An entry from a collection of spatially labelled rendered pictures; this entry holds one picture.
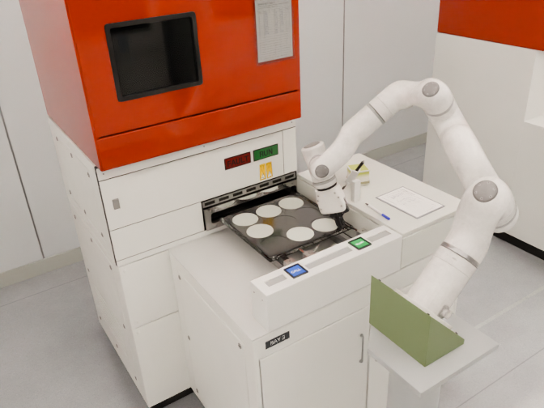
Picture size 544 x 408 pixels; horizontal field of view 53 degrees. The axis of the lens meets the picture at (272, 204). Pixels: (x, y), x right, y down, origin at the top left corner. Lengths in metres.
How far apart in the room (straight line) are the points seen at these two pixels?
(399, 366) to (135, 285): 1.05
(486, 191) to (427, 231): 0.47
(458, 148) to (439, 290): 0.44
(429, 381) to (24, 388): 2.01
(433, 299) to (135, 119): 1.08
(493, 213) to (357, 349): 0.75
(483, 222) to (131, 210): 1.18
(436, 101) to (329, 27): 2.47
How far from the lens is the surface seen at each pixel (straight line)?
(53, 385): 2.95
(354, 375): 2.13
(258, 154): 2.18
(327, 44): 4.19
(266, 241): 1.98
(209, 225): 2.17
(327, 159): 1.85
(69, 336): 3.20
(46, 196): 3.55
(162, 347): 2.40
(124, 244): 2.07
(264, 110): 2.08
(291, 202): 2.23
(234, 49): 1.96
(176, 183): 2.05
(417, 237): 1.98
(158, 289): 2.23
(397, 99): 1.92
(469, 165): 1.73
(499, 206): 1.59
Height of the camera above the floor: 1.96
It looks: 28 degrees down
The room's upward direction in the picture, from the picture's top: 3 degrees counter-clockwise
